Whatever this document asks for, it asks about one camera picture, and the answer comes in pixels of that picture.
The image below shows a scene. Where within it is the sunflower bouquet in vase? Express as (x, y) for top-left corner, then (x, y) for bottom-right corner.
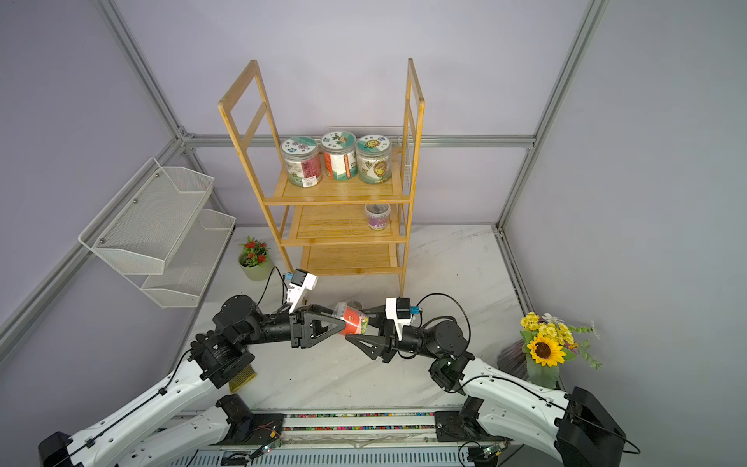
(496, 313), (602, 389)

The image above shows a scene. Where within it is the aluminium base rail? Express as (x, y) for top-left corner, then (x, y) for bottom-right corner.
(104, 405), (608, 467)

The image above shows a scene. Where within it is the green-lid sunflower seed jar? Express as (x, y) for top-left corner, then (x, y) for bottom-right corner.
(355, 134), (392, 184)

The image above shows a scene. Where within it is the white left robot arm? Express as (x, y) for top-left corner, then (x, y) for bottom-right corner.
(38, 295), (345, 466)

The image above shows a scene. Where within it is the seed jar with floral lid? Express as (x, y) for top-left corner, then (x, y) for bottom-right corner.
(281, 136), (322, 188)

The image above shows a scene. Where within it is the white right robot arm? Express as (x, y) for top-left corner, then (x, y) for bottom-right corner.
(346, 313), (630, 466)

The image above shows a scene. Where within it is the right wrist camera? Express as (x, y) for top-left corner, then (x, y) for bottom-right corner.
(385, 298), (420, 341)

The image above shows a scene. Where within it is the white mesh wall basket rack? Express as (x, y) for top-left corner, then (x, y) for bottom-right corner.
(78, 159), (235, 309)

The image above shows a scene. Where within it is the bamboo three-tier shelf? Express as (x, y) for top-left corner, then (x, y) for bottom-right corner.
(218, 60), (426, 286)

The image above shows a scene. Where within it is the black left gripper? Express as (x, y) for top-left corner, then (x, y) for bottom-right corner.
(240, 304), (346, 346)

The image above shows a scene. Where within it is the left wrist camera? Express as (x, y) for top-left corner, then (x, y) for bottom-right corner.
(284, 269), (318, 314)

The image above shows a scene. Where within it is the green pot with red flowers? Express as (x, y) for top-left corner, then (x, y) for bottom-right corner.
(238, 235), (274, 281)

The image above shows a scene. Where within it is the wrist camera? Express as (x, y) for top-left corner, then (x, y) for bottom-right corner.
(385, 298), (420, 341)
(284, 269), (318, 314)

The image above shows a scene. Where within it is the seed jar with red base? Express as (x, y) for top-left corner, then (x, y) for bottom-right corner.
(320, 130), (358, 181)

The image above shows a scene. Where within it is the black and yellow glove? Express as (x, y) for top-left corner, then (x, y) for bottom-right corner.
(229, 365), (257, 394)

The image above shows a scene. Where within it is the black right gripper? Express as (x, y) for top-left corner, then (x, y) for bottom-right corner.
(352, 304), (444, 362)

